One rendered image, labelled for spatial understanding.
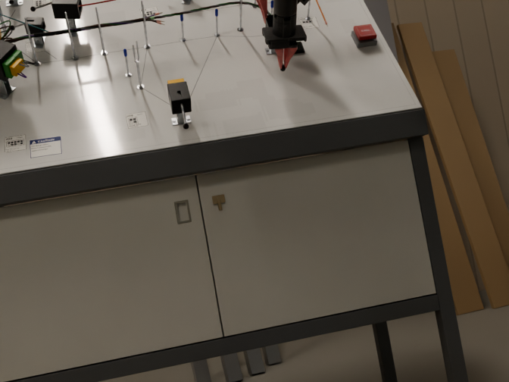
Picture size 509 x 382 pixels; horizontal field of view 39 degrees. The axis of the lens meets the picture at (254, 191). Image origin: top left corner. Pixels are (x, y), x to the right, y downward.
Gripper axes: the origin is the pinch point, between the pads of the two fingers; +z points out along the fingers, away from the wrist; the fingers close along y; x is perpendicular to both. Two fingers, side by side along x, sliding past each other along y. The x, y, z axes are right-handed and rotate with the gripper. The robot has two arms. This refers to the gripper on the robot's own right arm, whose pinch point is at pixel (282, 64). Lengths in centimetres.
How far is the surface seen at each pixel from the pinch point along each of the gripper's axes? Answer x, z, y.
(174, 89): 12.7, -3.3, 28.6
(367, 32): -10.3, -1.7, -25.4
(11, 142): 13, 7, 68
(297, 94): 6.4, 5.1, -2.6
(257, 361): -27, 162, 0
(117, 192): 24, 17, 44
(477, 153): -134, 148, -144
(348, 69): -0.9, 3.6, -17.8
